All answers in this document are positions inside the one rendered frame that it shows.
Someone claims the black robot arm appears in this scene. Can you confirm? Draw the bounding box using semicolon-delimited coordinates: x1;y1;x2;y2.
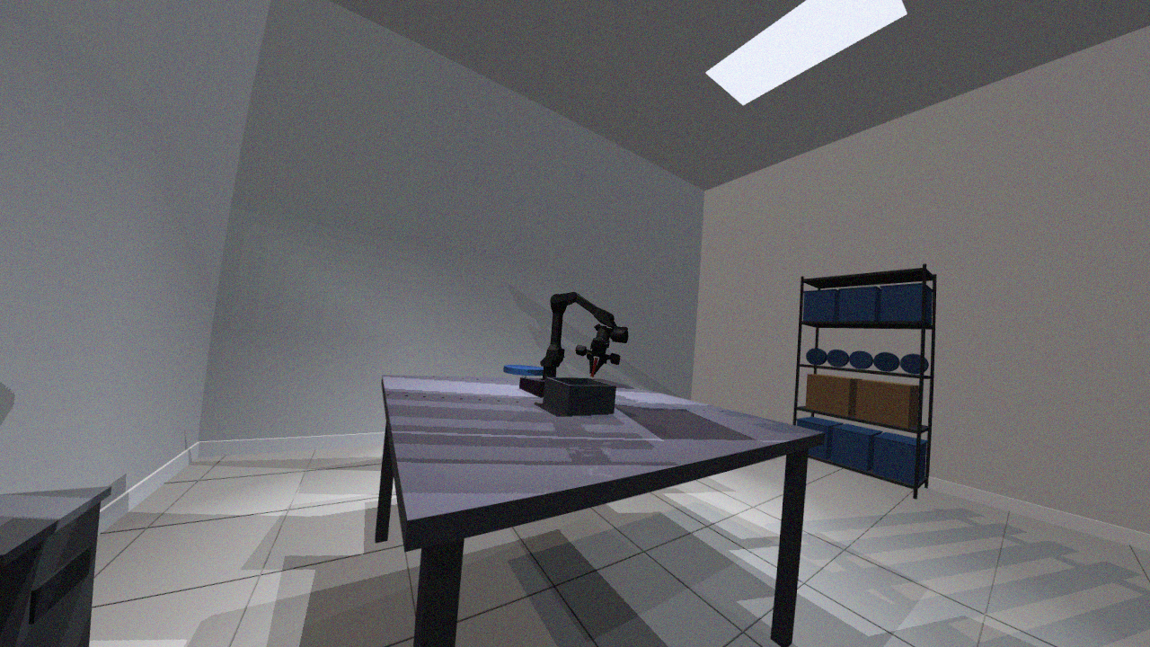
541;292;629;380

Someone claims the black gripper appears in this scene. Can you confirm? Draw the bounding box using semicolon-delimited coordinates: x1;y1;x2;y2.
576;337;620;373

